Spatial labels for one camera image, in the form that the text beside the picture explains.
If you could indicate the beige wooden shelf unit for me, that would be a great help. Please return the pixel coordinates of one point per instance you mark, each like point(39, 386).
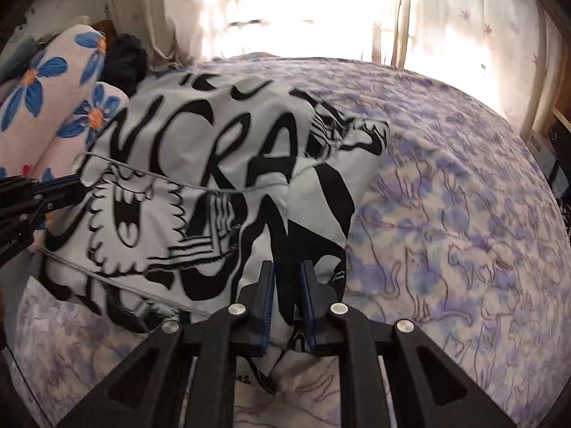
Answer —
point(553, 142)

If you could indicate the white black printed jacket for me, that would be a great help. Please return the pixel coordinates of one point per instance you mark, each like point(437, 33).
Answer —
point(214, 187)

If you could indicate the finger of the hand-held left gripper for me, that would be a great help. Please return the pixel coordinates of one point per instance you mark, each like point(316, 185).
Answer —
point(62, 203)
point(67, 183)

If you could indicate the white floral curtain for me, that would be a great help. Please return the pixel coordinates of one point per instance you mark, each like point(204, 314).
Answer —
point(267, 4)
point(481, 31)

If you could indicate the grey green clothes pile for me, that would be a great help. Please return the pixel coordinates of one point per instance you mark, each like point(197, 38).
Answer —
point(18, 49)

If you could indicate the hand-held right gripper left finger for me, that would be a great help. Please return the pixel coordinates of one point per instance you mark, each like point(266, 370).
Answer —
point(264, 307)

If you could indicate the blue flower pink quilt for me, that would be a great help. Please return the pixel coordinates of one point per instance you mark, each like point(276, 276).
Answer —
point(49, 98)

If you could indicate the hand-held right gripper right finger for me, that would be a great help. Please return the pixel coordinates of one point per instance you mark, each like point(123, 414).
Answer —
point(308, 312)

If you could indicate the dark navy cloth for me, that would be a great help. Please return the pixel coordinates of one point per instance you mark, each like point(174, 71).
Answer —
point(127, 60)

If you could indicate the purple cat print blanket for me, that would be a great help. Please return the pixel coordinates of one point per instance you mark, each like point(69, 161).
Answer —
point(446, 187)

